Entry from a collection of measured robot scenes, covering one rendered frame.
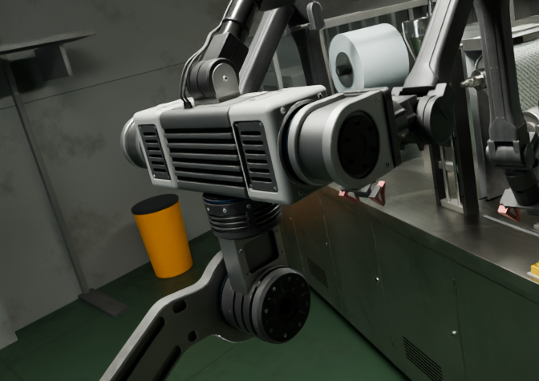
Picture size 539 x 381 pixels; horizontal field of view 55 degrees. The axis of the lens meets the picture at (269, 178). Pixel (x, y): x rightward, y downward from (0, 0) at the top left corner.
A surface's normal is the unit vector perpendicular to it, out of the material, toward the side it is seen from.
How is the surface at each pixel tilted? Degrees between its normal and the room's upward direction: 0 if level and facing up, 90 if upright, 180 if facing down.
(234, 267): 90
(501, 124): 94
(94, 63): 90
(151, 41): 90
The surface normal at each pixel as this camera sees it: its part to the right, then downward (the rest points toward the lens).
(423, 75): -0.64, -0.43
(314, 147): -0.74, 0.07
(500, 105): -0.69, 0.41
